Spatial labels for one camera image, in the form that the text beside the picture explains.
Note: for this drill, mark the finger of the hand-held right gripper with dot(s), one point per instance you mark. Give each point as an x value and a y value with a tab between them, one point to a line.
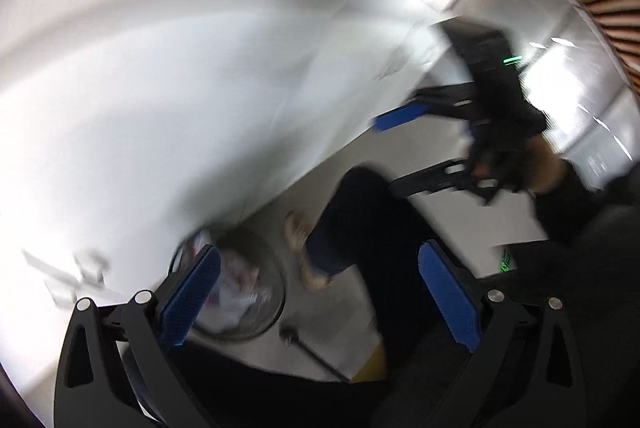
400	116
425	180

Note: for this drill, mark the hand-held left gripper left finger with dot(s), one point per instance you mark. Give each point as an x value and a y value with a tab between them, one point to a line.
192	298

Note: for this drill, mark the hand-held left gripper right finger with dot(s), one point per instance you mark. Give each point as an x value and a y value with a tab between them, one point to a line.
450	298

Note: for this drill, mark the white paper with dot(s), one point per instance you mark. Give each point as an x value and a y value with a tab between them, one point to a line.
235	303

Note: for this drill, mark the black mesh wastebasket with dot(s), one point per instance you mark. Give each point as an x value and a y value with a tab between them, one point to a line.
262	303

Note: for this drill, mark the person's right forearm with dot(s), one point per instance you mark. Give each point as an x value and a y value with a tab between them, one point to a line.
580	203

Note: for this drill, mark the person's right hand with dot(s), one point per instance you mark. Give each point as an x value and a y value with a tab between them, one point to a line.
545	165

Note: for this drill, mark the person's black trouser leg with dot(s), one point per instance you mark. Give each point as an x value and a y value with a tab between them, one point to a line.
365	218

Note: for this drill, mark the white cabinet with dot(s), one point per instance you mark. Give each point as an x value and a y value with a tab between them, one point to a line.
380	37

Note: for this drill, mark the yellow floor object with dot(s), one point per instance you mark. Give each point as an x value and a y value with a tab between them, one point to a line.
372	365

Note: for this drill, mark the small grey clips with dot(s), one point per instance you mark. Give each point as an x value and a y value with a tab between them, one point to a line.
80	273

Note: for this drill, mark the person's beige shoe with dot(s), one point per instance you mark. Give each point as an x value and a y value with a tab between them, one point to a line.
297	230

